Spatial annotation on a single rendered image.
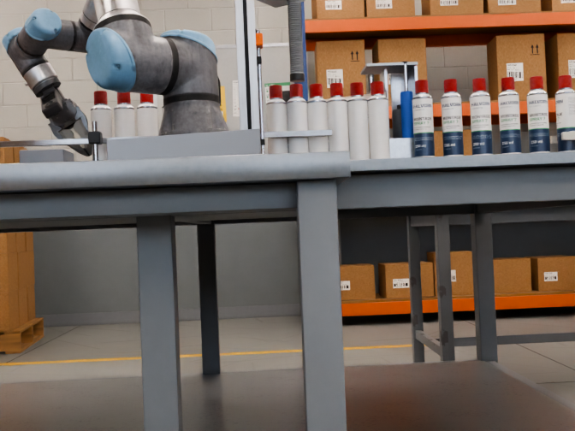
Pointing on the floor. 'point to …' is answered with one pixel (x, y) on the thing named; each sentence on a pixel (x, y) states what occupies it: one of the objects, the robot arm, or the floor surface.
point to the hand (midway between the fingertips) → (85, 150)
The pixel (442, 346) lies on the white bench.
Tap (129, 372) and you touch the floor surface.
